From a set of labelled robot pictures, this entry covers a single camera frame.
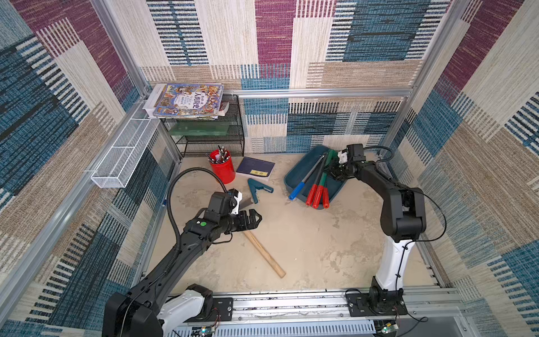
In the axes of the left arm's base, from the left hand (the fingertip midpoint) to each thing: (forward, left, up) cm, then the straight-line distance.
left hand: (253, 219), depth 80 cm
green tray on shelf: (+44, +21, +9) cm, 49 cm away
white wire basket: (+11, +44, +20) cm, 49 cm away
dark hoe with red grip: (+16, -25, -5) cm, 31 cm away
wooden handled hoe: (-4, 0, -13) cm, 13 cm away
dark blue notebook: (+36, +2, -12) cm, 38 cm away
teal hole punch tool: (+26, +2, -13) cm, 29 cm away
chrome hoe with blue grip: (+19, -20, -6) cm, 28 cm away
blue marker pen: (+22, +47, -19) cm, 55 cm away
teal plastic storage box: (+36, -24, -12) cm, 45 cm away
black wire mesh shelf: (+51, +36, -8) cm, 63 cm away
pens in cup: (+33, +17, 0) cm, 37 cm away
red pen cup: (+32, +17, -11) cm, 38 cm away
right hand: (+26, -32, -3) cm, 42 cm away
